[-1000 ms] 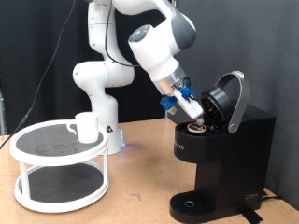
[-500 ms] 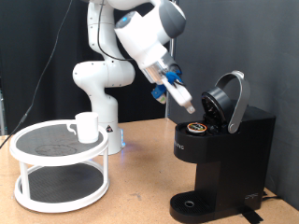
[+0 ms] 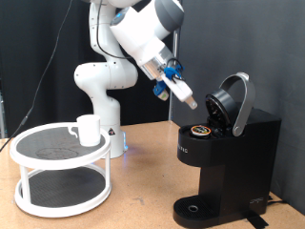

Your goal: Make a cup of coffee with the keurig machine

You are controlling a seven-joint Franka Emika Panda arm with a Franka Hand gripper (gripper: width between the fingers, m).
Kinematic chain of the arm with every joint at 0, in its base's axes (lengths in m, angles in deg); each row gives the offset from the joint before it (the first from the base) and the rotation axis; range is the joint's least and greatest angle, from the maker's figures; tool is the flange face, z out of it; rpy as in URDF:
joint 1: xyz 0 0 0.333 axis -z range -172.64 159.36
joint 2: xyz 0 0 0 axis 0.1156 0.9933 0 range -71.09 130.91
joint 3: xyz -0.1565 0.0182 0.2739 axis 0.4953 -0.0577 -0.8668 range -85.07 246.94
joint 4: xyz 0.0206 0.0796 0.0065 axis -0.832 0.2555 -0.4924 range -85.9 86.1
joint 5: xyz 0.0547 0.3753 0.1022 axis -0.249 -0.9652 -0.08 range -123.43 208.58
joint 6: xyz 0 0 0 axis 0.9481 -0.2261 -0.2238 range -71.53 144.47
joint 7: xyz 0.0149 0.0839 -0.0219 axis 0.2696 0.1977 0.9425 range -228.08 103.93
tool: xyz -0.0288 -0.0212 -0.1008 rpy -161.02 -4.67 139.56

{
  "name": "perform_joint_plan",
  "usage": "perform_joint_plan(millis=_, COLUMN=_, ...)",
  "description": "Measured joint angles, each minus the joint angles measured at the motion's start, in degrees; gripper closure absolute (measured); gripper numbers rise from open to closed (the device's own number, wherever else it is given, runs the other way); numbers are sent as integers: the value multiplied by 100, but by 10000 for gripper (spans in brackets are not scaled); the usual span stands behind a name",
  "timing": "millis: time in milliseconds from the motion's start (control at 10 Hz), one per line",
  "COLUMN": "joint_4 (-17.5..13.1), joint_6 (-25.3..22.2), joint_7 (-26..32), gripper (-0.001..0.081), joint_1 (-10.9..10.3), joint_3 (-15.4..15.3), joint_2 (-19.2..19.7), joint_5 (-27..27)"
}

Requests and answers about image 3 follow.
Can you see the white ceramic mug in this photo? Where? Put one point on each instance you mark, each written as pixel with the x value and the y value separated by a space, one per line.
pixel 89 132

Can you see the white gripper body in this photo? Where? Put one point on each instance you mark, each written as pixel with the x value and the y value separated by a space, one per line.
pixel 179 89

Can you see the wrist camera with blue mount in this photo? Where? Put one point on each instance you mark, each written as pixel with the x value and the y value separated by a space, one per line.
pixel 160 90

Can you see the orange-rimmed coffee pod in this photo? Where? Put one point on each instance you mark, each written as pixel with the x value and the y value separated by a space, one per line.
pixel 201 130

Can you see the grey metal pole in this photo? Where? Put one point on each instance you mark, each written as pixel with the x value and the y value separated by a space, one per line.
pixel 171 111

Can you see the grey metal frame post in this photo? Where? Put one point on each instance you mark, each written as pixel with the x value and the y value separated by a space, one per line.
pixel 2 114

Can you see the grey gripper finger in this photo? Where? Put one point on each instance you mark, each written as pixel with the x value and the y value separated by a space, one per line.
pixel 192 103

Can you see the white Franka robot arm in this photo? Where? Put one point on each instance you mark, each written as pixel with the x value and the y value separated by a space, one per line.
pixel 105 76

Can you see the white two-tier turntable stand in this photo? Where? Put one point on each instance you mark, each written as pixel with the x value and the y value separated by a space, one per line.
pixel 63 160

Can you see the black Keurig coffee machine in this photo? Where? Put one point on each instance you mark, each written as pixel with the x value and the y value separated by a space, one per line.
pixel 235 165

